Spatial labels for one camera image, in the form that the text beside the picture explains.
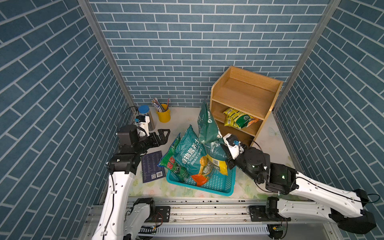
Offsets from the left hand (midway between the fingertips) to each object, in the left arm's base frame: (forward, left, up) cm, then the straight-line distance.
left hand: (167, 131), depth 70 cm
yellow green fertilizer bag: (+16, -37, -8) cm, 41 cm away
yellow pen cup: (+33, +10, -25) cm, 43 cm away
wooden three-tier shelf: (+21, -40, +2) cm, 45 cm away
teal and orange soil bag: (-7, -11, -11) cm, 17 cm away
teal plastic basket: (-13, -27, -30) cm, 43 cm away
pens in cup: (+36, +14, -15) cm, 41 cm away
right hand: (-8, -26, +3) cm, 28 cm away
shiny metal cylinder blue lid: (+25, +20, -11) cm, 34 cm away
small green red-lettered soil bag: (-9, -2, -13) cm, 16 cm away
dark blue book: (-6, +13, -30) cm, 33 cm away
